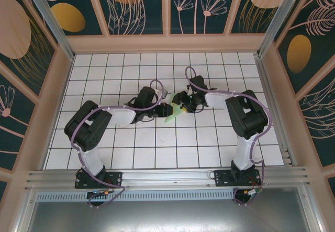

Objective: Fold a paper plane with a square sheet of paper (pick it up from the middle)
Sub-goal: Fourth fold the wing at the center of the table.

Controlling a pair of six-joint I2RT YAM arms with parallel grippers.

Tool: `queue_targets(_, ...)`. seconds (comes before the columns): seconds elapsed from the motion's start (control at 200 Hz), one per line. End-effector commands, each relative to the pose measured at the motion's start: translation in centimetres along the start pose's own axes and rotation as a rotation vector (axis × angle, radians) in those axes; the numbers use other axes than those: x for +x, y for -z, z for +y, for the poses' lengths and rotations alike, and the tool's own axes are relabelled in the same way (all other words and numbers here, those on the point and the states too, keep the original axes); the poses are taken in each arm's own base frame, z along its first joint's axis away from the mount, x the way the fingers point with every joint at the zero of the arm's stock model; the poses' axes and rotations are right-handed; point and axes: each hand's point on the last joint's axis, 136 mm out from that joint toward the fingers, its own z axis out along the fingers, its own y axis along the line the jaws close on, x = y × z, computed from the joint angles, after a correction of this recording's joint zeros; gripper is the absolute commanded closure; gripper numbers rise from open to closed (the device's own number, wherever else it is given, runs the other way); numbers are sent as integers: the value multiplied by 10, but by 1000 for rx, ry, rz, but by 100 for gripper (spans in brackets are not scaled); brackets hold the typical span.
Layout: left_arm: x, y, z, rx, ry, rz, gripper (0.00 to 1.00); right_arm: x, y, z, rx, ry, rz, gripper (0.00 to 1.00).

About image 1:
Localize grey metal sheet panel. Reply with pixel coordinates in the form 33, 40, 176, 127
15, 187, 322, 232

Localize small controller circuit board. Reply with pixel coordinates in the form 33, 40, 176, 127
242, 187, 263, 197
87, 189, 114, 198

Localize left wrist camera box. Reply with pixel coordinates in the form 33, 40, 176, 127
156, 87, 169, 101

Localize wide aluminium mounting rail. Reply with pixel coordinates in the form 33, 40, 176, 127
25, 165, 311, 191

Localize thin black wire loop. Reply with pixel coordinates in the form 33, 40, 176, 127
208, 167, 219, 182

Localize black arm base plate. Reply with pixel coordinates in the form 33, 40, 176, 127
214, 169, 262, 187
75, 171, 124, 190

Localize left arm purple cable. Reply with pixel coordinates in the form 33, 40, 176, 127
70, 79, 129, 208

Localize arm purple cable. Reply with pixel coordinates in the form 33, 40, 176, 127
184, 66, 273, 206
70, 79, 129, 208

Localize aluminium table edge rail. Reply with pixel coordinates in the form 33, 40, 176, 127
255, 55, 298, 168

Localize slotted grey cable tray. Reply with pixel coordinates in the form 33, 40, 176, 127
35, 189, 236, 201

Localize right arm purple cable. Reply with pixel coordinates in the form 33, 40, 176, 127
184, 66, 273, 206

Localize aluminium frame post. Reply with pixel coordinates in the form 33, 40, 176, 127
256, 0, 307, 59
22, 0, 76, 60

